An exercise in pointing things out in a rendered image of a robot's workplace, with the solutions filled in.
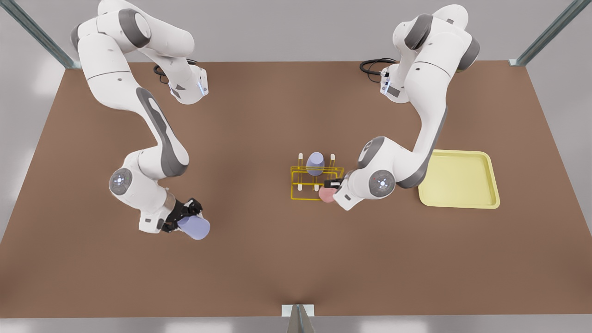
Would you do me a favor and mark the lavender cup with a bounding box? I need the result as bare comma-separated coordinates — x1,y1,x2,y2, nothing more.
177,216,211,241
306,152,325,177

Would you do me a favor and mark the pale yellow tray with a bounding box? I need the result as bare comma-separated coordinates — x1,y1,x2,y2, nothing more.
418,149,501,210

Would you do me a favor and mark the yellow wire cup rack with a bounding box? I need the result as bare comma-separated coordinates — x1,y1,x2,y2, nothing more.
290,153,345,202

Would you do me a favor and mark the black cable loop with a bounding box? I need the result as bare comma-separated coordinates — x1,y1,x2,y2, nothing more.
359,58,398,84
153,59,198,85

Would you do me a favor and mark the silver frame post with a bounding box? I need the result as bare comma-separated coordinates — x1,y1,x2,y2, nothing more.
508,0,592,67
282,304,315,333
0,0,82,70

